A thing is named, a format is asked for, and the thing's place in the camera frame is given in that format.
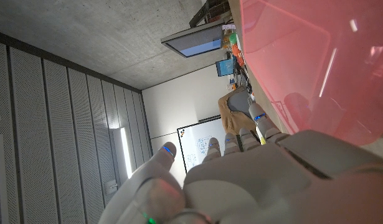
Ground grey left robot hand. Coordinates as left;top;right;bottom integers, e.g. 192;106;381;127
97;103;383;224

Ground pink clamshell container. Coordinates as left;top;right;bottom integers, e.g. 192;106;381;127
239;0;383;146

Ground brown jacket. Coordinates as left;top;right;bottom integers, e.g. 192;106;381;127
218;86;258;136

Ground whiteboard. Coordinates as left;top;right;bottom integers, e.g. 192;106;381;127
177;115;230;174

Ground grey office chair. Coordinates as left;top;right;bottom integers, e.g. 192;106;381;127
227;90;253;118

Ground laptop with blue screen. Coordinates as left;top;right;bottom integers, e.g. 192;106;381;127
215;58;235;77

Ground black computer monitor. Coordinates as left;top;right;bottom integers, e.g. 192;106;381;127
161;23;226;58

